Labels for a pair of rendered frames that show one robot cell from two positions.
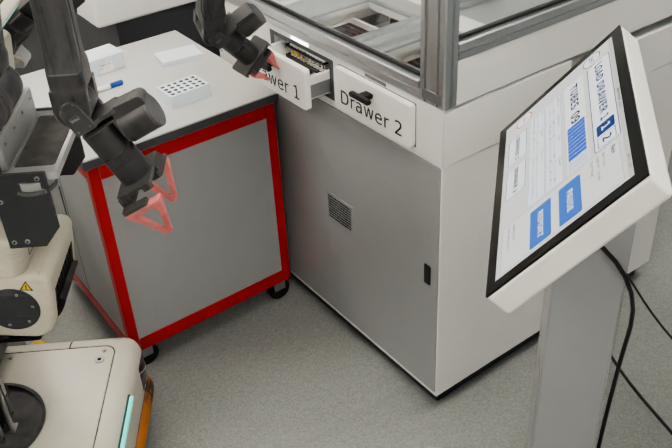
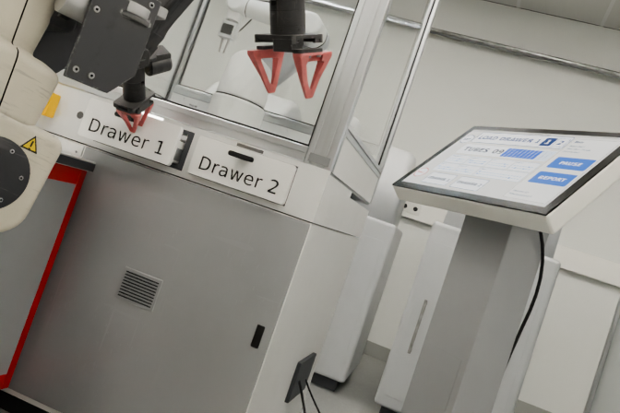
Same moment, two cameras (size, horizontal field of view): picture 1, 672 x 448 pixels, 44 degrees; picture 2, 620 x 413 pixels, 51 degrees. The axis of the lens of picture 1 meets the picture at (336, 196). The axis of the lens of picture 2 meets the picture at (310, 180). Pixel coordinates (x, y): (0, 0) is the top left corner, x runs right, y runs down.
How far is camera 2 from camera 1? 1.39 m
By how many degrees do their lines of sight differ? 53
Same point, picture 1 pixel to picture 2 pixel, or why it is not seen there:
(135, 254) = not seen: outside the picture
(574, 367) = (493, 348)
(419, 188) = (276, 245)
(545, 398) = (466, 383)
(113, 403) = not seen: outside the picture
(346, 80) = (215, 147)
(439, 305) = (261, 371)
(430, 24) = (337, 100)
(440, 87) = (333, 151)
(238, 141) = (50, 194)
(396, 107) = (277, 168)
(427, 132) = (304, 191)
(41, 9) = not seen: outside the picture
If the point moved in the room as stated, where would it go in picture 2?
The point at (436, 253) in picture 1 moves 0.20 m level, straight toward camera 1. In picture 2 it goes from (279, 310) to (319, 336)
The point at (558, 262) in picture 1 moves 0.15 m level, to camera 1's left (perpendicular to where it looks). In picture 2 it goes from (591, 191) to (557, 169)
